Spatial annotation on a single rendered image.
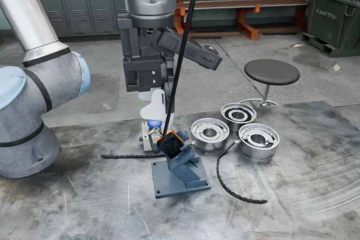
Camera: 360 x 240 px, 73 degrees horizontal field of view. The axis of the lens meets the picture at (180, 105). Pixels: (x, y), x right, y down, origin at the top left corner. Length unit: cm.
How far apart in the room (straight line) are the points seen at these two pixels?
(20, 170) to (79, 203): 18
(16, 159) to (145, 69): 42
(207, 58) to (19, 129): 45
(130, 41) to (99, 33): 356
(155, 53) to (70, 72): 33
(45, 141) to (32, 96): 13
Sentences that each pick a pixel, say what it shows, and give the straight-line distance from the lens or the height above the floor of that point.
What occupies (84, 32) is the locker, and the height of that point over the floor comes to 15.
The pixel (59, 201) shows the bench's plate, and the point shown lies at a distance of 63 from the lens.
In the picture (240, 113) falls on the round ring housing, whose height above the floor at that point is 82.
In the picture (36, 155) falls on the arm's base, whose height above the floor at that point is 84.
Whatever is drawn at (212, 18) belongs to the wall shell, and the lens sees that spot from 456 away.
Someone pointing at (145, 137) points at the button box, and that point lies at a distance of 65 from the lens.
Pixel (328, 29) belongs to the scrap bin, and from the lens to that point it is 391.
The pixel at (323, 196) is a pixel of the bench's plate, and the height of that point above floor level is 80.
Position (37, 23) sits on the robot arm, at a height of 111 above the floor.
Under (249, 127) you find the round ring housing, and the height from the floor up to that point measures 83.
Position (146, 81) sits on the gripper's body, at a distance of 41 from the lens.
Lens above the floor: 127
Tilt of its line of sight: 34 degrees down
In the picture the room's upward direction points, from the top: straight up
